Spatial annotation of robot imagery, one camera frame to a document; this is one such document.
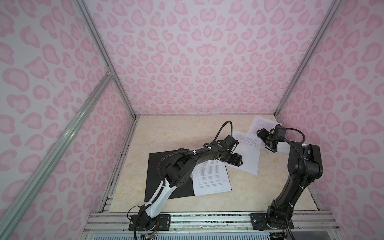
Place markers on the large text sheet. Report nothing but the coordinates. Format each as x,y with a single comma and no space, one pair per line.
249,148

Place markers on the aluminium frame post left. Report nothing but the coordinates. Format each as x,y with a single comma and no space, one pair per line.
91,26

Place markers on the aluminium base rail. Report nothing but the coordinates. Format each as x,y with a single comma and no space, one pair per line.
318,225

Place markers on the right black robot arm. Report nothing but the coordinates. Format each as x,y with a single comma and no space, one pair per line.
304,167

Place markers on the aluminium frame post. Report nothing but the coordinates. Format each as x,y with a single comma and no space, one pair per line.
91,26
328,19

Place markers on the red and black folder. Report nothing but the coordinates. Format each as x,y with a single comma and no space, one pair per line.
153,179

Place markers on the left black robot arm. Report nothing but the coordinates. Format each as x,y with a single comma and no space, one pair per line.
175,170

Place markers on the text sheet right corner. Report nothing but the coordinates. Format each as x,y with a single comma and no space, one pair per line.
260,122

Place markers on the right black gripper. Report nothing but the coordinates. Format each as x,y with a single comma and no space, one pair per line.
264,130

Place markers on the aluminium frame post right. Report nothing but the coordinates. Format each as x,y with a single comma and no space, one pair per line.
328,19

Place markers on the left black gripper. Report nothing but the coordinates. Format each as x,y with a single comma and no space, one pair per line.
238,162

